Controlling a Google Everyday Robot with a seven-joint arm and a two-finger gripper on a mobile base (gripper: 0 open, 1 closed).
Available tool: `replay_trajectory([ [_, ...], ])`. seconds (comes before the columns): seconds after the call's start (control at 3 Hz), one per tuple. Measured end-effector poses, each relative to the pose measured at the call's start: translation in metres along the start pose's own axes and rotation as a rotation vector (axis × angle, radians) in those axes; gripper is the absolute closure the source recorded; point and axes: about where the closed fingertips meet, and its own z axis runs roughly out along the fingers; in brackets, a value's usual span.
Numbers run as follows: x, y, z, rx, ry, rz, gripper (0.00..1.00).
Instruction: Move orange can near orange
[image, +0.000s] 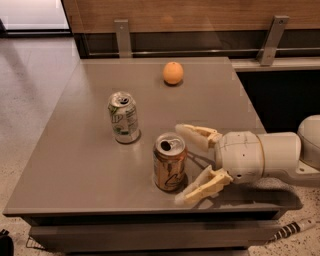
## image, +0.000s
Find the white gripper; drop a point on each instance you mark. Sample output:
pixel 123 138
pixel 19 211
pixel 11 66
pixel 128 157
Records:
pixel 239 154

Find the orange soda can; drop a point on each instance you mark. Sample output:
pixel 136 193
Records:
pixel 169 154

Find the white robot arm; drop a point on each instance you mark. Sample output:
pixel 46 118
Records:
pixel 293 158

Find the green white soda can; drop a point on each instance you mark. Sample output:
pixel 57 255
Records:
pixel 123 115

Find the orange fruit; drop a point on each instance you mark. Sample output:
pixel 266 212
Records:
pixel 173 73

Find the black object bottom left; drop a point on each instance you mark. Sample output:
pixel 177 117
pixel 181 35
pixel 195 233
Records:
pixel 6 244

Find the right metal bracket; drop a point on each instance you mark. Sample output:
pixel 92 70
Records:
pixel 267 53

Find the metal bracket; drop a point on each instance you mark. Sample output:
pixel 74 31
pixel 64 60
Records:
pixel 123 38
pixel 267 53

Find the metal rail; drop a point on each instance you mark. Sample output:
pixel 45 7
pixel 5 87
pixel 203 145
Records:
pixel 241 53

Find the left metal bracket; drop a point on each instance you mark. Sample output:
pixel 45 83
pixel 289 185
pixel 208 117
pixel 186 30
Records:
pixel 123 38

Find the wooden wall panel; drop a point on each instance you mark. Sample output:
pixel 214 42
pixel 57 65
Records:
pixel 98 16

